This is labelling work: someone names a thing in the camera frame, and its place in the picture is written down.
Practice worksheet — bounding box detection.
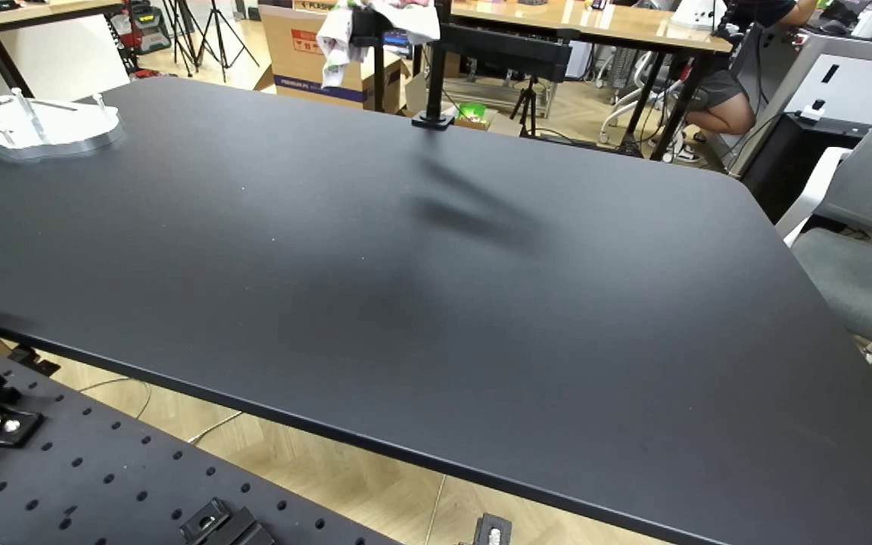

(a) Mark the white board panel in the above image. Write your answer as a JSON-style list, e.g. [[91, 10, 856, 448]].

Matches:
[[0, 15, 134, 102]]

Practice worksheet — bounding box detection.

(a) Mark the small green object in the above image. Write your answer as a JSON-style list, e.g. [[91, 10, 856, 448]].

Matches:
[[451, 101, 496, 130]]

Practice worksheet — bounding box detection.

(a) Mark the grey office chair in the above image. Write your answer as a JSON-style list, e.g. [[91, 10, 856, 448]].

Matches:
[[771, 101, 872, 420]]

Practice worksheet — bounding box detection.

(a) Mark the black horizontal bar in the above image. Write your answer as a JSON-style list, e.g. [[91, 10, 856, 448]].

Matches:
[[429, 20, 574, 84]]

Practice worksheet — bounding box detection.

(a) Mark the black mount block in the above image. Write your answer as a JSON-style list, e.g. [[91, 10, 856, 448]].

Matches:
[[178, 496, 288, 545]]

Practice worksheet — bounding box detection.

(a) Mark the long wooden desk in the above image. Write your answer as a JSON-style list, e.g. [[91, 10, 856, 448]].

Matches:
[[447, 0, 740, 161]]

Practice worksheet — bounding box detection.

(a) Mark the black tripod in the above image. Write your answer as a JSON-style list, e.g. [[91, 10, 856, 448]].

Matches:
[[168, 0, 262, 84], [508, 73, 552, 142]]

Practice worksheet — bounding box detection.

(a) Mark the black clamped mount pole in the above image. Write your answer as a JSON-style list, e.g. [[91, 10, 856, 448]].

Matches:
[[411, 0, 461, 133]]

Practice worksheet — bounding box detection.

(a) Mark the small black bracket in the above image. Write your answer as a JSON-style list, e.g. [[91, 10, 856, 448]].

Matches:
[[6, 342, 65, 378]]

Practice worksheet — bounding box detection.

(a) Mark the white cloth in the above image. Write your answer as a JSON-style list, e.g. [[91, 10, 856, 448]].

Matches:
[[314, 0, 441, 95]]

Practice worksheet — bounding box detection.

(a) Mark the black perforated breadboard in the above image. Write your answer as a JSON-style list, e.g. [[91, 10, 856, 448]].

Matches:
[[0, 339, 401, 545]]

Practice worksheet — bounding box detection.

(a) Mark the white hanging stand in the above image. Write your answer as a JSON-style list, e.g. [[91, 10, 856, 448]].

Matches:
[[0, 89, 123, 162]]

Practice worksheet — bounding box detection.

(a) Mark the seated person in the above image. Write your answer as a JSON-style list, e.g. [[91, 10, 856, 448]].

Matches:
[[684, 0, 825, 139]]

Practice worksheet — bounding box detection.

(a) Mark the grey slotted computer case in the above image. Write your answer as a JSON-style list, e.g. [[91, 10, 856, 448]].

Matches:
[[724, 27, 872, 223]]

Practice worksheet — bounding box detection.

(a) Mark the cardboard box with red print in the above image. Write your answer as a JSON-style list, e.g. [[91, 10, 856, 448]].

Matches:
[[256, 2, 414, 111]]

